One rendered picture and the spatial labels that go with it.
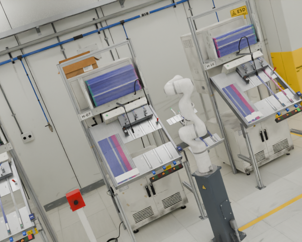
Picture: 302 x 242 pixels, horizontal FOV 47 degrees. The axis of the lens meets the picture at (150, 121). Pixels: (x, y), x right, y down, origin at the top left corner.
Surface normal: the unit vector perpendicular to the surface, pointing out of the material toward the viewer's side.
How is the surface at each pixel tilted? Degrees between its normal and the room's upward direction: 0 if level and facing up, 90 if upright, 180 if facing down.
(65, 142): 90
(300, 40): 90
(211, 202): 90
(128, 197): 90
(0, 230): 47
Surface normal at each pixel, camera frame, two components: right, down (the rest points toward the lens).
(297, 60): 0.32, 0.15
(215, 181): 0.62, 0.00
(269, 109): -0.01, -0.55
